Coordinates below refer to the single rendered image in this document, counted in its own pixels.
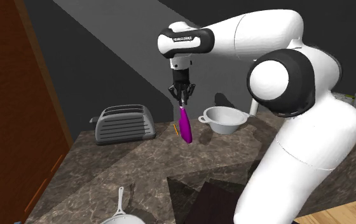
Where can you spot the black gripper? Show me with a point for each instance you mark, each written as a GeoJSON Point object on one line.
{"type": "Point", "coordinates": [180, 77]}

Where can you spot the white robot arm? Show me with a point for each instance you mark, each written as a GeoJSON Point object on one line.
{"type": "Point", "coordinates": [308, 145]}

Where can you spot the orange pencil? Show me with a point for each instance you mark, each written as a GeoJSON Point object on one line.
{"type": "Point", "coordinates": [175, 129]}

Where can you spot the grey toaster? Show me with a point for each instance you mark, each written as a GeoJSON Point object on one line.
{"type": "Point", "coordinates": [123, 124]}

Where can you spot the grey frying pan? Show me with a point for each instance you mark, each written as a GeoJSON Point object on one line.
{"type": "Point", "coordinates": [123, 219]}

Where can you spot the brown wooden cabinet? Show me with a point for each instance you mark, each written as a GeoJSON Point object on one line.
{"type": "Point", "coordinates": [10, 118]}

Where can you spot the white slanted post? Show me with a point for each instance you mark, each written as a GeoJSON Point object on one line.
{"type": "Point", "coordinates": [254, 109]}

